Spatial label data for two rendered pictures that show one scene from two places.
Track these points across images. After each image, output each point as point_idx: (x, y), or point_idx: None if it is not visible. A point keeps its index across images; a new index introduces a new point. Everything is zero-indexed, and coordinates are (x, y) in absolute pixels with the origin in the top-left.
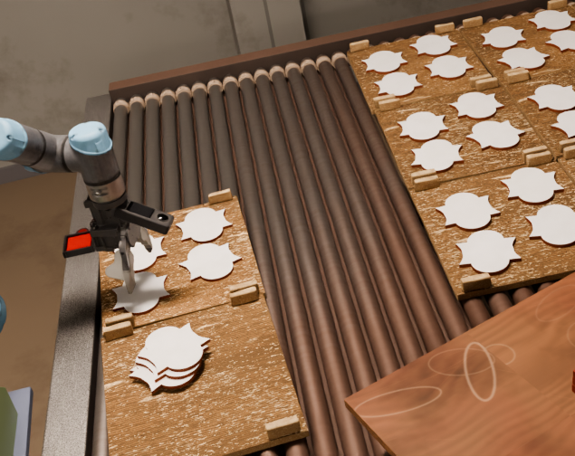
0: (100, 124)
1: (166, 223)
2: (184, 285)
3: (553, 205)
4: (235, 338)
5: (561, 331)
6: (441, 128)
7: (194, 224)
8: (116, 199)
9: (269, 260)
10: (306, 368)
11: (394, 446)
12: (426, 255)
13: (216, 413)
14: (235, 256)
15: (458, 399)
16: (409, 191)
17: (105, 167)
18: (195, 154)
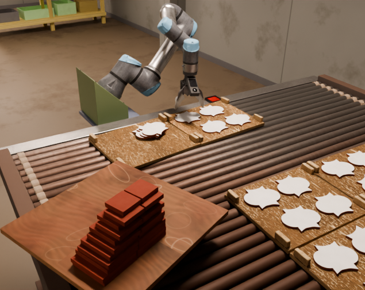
0: (195, 41)
1: (192, 92)
2: (197, 125)
3: (317, 214)
4: (170, 143)
5: (177, 210)
6: None
7: (235, 117)
8: (187, 72)
9: (229, 142)
10: (162, 165)
11: (92, 175)
12: (254, 182)
13: (127, 149)
14: (219, 130)
15: (123, 187)
16: (300, 166)
17: (187, 57)
18: (294, 109)
